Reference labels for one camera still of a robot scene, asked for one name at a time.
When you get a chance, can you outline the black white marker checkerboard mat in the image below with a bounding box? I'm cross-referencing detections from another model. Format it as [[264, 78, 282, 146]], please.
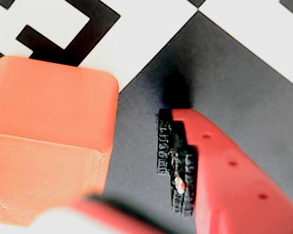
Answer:
[[0, 0, 293, 234]]

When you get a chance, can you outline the orange cube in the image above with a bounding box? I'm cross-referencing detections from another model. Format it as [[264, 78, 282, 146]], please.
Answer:
[[0, 55, 120, 229]]

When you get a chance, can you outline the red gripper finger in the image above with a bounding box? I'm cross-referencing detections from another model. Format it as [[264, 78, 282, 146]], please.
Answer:
[[31, 192, 176, 234], [157, 108, 293, 234]]

